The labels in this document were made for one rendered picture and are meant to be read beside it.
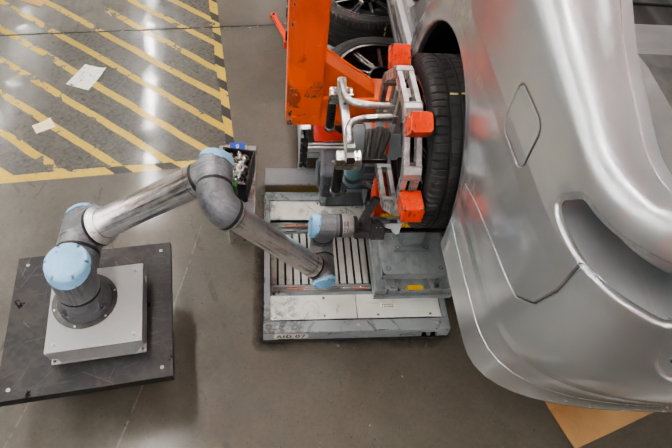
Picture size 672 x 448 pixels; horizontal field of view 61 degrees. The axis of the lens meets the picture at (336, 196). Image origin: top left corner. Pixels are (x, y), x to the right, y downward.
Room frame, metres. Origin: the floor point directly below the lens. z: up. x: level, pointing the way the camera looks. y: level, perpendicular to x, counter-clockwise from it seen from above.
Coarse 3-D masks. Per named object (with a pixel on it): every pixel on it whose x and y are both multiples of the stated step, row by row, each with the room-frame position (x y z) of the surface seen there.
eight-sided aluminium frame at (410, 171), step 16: (384, 80) 1.80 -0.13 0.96; (400, 80) 1.60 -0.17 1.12; (384, 96) 1.80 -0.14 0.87; (400, 96) 1.55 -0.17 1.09; (416, 96) 1.53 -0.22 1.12; (384, 112) 1.82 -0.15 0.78; (416, 144) 1.39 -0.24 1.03; (416, 160) 1.35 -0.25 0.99; (400, 176) 1.33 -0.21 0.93; (416, 176) 1.32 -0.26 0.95; (384, 192) 1.52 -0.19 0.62; (384, 208) 1.42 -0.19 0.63
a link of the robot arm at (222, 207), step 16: (208, 192) 1.11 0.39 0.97; (224, 192) 1.12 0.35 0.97; (208, 208) 1.08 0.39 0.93; (224, 208) 1.08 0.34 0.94; (240, 208) 1.11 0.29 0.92; (224, 224) 1.05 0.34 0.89; (240, 224) 1.08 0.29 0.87; (256, 224) 1.11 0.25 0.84; (256, 240) 1.09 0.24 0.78; (272, 240) 1.11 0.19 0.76; (288, 240) 1.15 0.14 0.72; (288, 256) 1.11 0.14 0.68; (304, 256) 1.14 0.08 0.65; (320, 256) 1.20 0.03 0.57; (304, 272) 1.12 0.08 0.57; (320, 272) 1.14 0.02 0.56; (320, 288) 1.12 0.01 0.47
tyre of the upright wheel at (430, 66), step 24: (432, 72) 1.59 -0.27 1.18; (456, 72) 1.61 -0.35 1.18; (432, 96) 1.49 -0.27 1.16; (456, 96) 1.50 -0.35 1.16; (456, 120) 1.42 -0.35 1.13; (432, 144) 1.36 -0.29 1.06; (456, 144) 1.37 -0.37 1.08; (432, 168) 1.31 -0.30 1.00; (456, 168) 1.32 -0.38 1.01; (432, 192) 1.28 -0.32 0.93; (456, 192) 1.30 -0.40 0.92; (432, 216) 1.27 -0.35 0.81
